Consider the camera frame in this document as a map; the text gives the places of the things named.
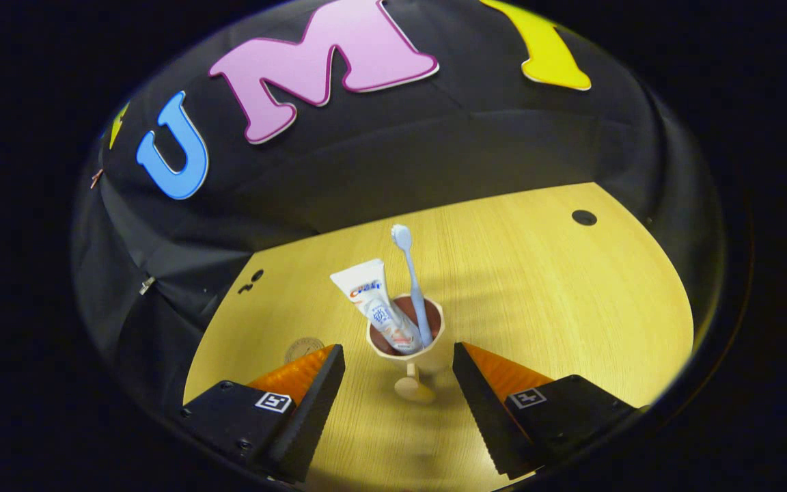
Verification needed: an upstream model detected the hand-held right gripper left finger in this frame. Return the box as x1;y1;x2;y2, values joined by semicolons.
180;344;346;482

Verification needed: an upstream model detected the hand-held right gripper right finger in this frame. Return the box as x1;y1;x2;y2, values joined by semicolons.
453;342;640;479

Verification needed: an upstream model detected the round cork coaster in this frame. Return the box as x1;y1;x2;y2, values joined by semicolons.
284;337;326;364

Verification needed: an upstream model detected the beige cup with handle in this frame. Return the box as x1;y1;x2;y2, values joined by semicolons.
366;295;456;404

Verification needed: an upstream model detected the white toothpaste tube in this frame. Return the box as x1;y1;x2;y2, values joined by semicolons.
330;258;423;355

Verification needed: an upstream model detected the light blue toothbrush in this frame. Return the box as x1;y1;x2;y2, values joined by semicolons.
391;224;434;348

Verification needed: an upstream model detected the wooden desktop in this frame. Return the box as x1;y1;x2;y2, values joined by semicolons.
183;182;696;491

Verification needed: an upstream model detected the black backdrop cloth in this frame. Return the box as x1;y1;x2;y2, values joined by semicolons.
71;0;726;424

